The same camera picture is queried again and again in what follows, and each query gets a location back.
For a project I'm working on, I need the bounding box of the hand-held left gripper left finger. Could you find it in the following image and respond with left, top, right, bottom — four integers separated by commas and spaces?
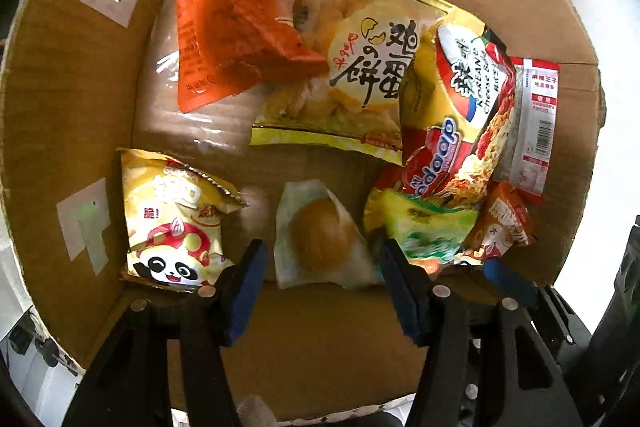
65, 239, 269, 427

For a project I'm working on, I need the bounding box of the cardboard box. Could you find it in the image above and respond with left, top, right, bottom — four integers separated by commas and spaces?
0, 0, 606, 423

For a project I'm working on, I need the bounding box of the yellow egg cake packet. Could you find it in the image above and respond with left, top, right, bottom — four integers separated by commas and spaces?
250, 0, 453, 166

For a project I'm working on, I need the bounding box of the red packet with white label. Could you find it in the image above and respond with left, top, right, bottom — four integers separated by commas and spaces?
500, 56, 561, 205

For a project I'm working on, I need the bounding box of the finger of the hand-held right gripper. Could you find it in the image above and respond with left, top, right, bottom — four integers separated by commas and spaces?
484, 258, 591, 358

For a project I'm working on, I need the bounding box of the plain orange snack packet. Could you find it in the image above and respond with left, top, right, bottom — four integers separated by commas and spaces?
176, 0, 331, 114

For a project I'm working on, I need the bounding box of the yellow red noodle packet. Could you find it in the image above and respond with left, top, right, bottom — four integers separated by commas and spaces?
372, 9, 518, 210

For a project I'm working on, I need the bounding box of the clear brown bun packet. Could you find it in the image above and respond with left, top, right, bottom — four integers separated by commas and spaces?
274, 179, 386, 292

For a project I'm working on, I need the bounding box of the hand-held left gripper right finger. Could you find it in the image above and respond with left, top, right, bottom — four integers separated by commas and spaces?
378, 237, 583, 427

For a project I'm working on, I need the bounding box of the green candy packet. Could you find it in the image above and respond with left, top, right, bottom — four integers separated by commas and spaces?
363, 188, 493, 275

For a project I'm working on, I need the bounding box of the orange panda snack packet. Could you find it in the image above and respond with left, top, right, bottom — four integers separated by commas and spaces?
452, 181, 538, 265

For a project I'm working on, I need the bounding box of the yellow panda snack packet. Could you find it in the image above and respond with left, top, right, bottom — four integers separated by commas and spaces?
115, 148, 249, 293

